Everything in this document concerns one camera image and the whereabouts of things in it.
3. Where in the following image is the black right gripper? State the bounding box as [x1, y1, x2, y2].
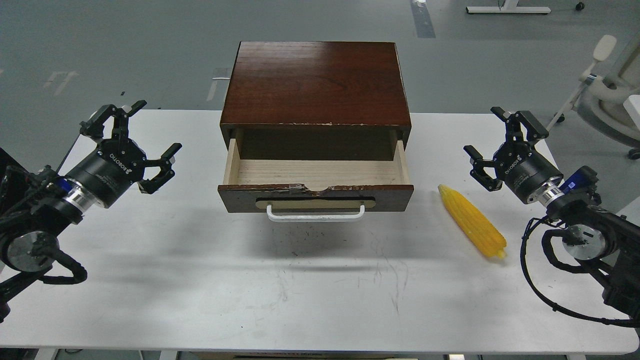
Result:
[462, 106, 563, 204]

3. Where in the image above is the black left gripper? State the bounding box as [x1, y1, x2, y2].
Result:
[65, 100, 183, 208]

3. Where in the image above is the yellow corn cob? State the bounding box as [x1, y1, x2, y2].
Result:
[438, 184, 507, 259]

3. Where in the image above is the wooden drawer with white handle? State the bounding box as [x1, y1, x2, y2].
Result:
[218, 139, 414, 215]

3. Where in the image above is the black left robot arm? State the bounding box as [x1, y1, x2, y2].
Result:
[0, 100, 182, 320]

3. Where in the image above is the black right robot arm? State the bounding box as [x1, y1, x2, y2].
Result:
[464, 106, 640, 329]

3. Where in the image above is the white office chair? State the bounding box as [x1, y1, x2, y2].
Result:
[546, 33, 640, 160]

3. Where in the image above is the dark wooden cabinet box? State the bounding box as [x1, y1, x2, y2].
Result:
[220, 41, 412, 161]

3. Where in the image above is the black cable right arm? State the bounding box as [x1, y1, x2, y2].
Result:
[519, 216, 640, 329]

